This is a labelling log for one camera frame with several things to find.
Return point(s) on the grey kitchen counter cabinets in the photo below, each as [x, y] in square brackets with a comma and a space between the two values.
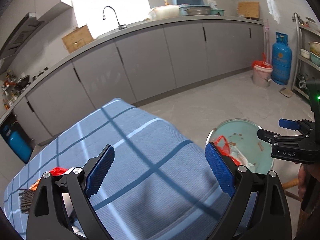
[136, 64]

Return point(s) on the blue gas cylinder under counter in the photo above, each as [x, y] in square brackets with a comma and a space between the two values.
[17, 143]

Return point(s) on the green enamel trash basin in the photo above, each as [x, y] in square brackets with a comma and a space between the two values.
[244, 144]

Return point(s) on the wooden cutting board by sink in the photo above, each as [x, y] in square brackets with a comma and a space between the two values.
[78, 38]

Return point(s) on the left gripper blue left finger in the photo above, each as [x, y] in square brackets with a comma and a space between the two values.
[96, 170]

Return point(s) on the blue dish rack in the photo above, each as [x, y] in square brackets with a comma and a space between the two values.
[192, 7]

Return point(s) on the metal storage shelf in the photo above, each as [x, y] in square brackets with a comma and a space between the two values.
[307, 54]

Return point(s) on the black mesh net bag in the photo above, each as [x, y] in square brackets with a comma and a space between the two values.
[26, 199]

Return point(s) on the red plastic bag in basin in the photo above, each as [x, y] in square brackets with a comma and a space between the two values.
[223, 146]

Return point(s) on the green tray on counter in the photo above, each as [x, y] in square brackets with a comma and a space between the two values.
[217, 12]

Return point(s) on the red plastic bag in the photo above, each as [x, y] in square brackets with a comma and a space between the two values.
[57, 171]
[223, 146]

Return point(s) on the blue checked tablecloth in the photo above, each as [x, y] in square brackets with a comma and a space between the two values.
[159, 186]

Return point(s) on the white bucket with red bag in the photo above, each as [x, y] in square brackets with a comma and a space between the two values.
[262, 72]

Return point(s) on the person's right hand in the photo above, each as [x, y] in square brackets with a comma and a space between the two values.
[313, 170]

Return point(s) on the cardboard piece on floor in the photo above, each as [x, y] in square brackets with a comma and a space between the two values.
[286, 92]

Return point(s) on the white plastic tub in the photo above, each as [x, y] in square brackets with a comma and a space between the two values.
[163, 12]

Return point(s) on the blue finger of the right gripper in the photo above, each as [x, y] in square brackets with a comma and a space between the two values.
[293, 143]
[289, 124]

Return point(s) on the blue gas cylinder by shelf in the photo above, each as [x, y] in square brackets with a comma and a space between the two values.
[281, 59]

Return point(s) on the range hood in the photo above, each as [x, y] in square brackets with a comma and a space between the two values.
[22, 33]

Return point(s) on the wooden cutting board right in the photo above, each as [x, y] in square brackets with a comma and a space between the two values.
[249, 9]

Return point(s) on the black wok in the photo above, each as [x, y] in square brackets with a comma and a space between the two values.
[22, 83]

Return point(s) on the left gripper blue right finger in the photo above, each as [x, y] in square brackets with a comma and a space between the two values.
[222, 173]

